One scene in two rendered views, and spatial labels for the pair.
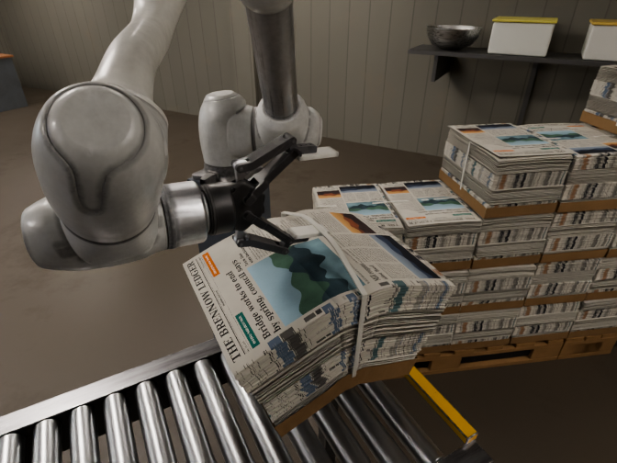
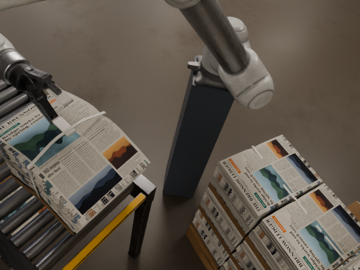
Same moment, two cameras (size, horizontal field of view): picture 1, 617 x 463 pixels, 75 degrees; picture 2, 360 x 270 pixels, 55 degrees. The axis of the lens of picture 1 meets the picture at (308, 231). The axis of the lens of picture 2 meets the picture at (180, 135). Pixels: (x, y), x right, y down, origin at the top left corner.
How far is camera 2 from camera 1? 0.97 m
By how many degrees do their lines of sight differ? 44
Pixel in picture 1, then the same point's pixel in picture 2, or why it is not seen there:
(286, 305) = (20, 138)
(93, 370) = (141, 103)
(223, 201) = (14, 76)
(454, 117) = not seen: outside the picture
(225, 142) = (208, 54)
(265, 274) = (44, 122)
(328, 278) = (38, 149)
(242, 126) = not seen: hidden behind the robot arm
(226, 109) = not seen: hidden behind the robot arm
